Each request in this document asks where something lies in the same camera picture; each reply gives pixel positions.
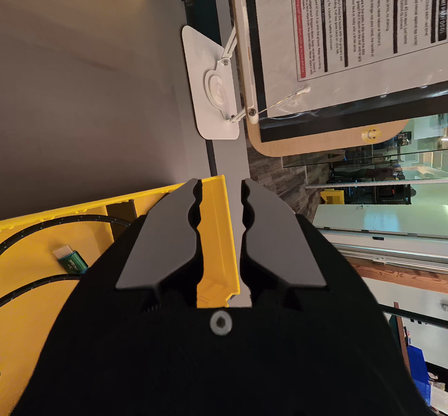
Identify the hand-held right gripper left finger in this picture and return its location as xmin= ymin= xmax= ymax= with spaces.
xmin=115 ymin=178 xmax=204 ymax=290

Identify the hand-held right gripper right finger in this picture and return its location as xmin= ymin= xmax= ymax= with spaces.
xmin=240 ymin=178 xmax=328 ymax=290

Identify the yellow plastic bin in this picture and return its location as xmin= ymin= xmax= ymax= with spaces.
xmin=0 ymin=174 xmax=241 ymax=416
xmin=319 ymin=189 xmax=346 ymax=205

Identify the black bin divider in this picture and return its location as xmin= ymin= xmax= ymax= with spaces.
xmin=106 ymin=198 xmax=138 ymax=228

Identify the white sign stand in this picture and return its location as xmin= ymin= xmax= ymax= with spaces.
xmin=181 ymin=25 xmax=259 ymax=141

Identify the blue plastic crate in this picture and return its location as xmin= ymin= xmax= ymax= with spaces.
xmin=407 ymin=344 xmax=432 ymax=408

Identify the framed instruction sign board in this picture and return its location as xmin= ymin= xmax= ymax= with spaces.
xmin=227 ymin=0 xmax=448 ymax=158

